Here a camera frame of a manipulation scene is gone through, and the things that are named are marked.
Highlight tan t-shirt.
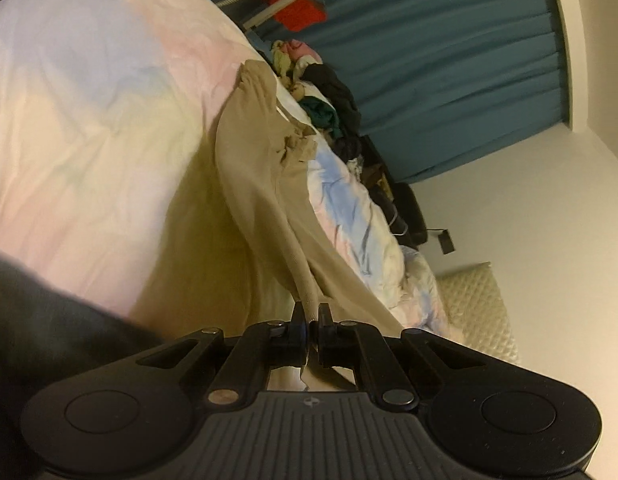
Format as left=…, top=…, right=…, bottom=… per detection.
left=130, top=60, right=401, bottom=339

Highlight pile of clothes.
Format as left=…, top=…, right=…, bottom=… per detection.
left=269, top=38, right=391, bottom=196

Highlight quilted headboard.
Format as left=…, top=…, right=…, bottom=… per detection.
left=437, top=262, right=520, bottom=364

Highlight black armchair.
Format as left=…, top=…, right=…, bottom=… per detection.
left=370, top=182, right=428, bottom=249

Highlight teal curtain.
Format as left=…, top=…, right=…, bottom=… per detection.
left=153, top=0, right=572, bottom=186

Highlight pastel tie-dye duvet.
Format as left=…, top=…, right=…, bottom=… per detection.
left=0, top=0, right=453, bottom=337

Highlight black wall socket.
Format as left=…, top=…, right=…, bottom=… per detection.
left=437, top=230, right=455, bottom=255

